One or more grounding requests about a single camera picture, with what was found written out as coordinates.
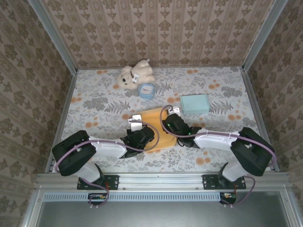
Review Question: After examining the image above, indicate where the cream plush dog toy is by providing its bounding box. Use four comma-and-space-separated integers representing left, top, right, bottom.
115, 59, 156, 90

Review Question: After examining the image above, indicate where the black connector board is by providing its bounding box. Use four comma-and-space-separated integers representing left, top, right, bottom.
88, 192, 107, 206
219, 192, 237, 205

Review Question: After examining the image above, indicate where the orange paper box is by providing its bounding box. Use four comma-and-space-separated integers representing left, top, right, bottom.
134, 107, 178, 153

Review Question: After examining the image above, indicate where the light blue paper box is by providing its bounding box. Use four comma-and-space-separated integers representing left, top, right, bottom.
180, 94, 210, 116

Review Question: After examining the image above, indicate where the small blue square box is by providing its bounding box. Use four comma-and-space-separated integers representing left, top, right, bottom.
138, 83, 156, 100

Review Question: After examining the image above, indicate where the grey metal panel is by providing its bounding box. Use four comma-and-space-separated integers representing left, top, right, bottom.
35, 191, 293, 227

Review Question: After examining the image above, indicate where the aluminium front rail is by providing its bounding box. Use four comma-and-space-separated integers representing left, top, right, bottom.
35, 172, 291, 190

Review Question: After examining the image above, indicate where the grey slotted cable duct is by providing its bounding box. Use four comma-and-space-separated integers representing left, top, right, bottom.
44, 192, 222, 202

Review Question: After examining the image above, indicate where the aluminium side rail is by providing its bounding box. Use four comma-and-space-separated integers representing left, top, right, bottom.
241, 68, 280, 173
45, 70, 79, 175

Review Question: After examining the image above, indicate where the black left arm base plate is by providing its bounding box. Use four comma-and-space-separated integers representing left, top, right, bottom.
77, 174, 119, 191

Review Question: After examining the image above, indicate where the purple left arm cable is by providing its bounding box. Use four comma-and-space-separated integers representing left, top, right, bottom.
54, 119, 159, 210

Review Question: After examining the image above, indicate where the aluminium corner post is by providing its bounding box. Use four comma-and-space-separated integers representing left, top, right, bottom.
27, 0, 78, 74
241, 0, 289, 71

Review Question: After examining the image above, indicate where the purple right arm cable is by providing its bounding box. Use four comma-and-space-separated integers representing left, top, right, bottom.
160, 105, 277, 209

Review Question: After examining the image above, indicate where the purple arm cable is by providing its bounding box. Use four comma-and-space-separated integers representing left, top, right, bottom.
160, 105, 277, 209
54, 119, 159, 210

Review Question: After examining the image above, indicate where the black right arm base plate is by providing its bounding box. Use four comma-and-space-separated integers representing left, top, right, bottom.
202, 174, 247, 191

